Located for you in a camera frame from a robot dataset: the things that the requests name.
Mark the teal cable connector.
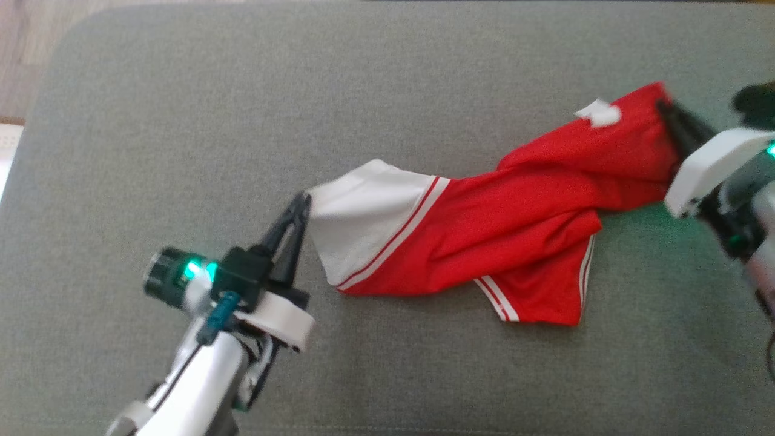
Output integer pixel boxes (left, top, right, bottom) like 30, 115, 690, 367
196, 290, 241, 346

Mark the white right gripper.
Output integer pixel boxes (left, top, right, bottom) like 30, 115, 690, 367
657, 99, 775, 219

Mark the grey fabric sofa seat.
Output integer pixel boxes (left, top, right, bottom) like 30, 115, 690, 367
0, 0, 775, 436

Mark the red and white shirt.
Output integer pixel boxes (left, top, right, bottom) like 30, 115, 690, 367
305, 81, 683, 326

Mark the white object beside sofa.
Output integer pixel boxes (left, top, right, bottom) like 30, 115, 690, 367
0, 124, 24, 202

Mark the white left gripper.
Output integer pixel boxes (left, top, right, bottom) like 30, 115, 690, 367
235, 191, 317, 354

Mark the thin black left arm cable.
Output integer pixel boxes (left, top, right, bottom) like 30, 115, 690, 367
235, 336, 283, 414

